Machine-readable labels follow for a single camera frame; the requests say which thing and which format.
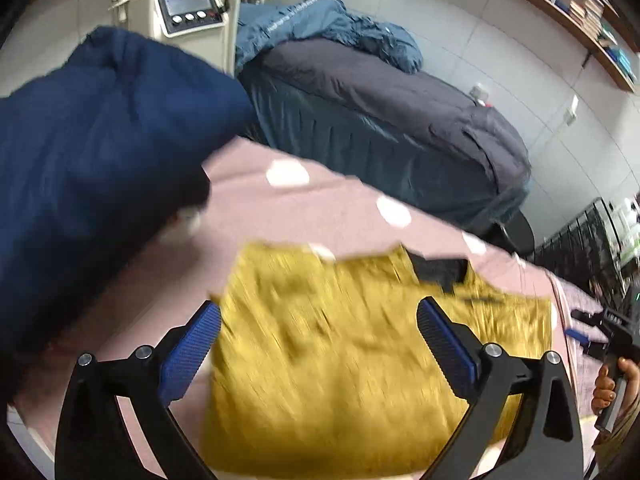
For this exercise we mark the wooden wall shelf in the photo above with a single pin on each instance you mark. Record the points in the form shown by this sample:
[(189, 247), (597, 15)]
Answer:
[(550, 5)]

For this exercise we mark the golden satin jacket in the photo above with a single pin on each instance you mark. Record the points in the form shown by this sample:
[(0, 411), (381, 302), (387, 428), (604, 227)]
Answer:
[(325, 350)]

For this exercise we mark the pink polka dot blanket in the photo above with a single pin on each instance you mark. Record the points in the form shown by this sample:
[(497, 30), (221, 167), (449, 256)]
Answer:
[(350, 210)]

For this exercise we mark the small white object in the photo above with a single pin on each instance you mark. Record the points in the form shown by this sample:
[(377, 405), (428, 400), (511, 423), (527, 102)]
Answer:
[(479, 92)]

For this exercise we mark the cream machine with control panel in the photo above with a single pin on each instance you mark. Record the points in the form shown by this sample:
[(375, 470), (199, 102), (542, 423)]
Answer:
[(185, 10)]

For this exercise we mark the blue quilt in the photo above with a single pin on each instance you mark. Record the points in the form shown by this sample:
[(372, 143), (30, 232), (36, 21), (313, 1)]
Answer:
[(325, 20)]

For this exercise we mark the row of books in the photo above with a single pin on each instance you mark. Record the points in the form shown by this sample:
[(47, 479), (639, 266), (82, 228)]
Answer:
[(590, 7)]

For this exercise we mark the bed with grey cover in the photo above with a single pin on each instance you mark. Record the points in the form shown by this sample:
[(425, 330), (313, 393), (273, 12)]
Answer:
[(375, 125)]

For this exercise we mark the black stool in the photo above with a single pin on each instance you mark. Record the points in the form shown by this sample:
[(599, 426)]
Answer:
[(515, 232)]

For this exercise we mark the person's right hand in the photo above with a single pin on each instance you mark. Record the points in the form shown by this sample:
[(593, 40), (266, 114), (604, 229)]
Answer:
[(602, 390)]

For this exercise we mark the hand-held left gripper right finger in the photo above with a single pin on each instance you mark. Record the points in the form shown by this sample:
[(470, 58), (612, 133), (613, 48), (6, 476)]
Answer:
[(445, 350)]

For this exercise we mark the white wall socket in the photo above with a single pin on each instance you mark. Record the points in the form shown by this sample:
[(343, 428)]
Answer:
[(571, 110)]

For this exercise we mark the grey lilac striped bedsheet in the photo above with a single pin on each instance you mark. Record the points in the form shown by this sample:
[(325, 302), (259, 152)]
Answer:
[(562, 295)]

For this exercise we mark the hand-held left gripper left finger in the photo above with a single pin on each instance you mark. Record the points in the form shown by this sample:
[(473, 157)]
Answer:
[(190, 355)]

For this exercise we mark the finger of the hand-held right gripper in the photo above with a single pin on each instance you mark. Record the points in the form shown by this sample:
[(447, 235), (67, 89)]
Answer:
[(575, 334), (582, 316)]

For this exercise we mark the person's right forearm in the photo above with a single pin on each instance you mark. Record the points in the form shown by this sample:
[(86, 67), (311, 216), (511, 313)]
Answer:
[(620, 435)]

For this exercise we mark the navy blue garment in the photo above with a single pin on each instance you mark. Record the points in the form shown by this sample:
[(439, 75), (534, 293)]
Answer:
[(100, 160)]

